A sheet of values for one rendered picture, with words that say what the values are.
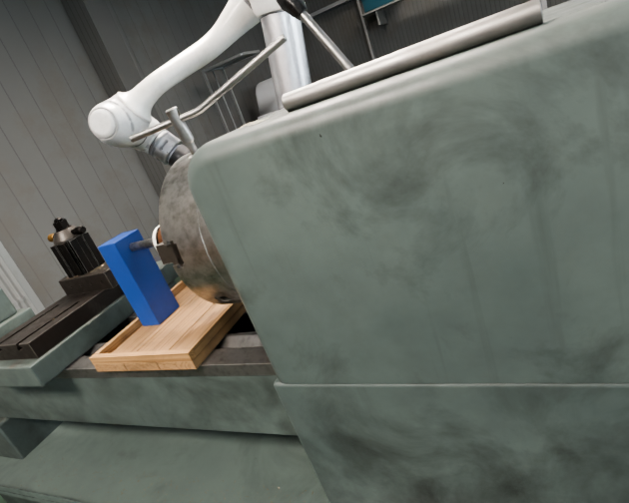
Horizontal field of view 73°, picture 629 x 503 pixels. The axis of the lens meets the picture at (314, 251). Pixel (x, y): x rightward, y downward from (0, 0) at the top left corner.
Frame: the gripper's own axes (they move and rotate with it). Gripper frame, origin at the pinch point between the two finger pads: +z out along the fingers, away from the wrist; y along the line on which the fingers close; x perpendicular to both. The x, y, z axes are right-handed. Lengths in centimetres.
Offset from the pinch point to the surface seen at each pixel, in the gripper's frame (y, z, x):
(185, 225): 60, 4, -14
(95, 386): 24, 3, -59
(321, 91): 85, 12, 9
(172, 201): 58, 0, -12
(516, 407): 82, 55, -9
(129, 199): -378, -136, -40
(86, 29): -346, -264, 84
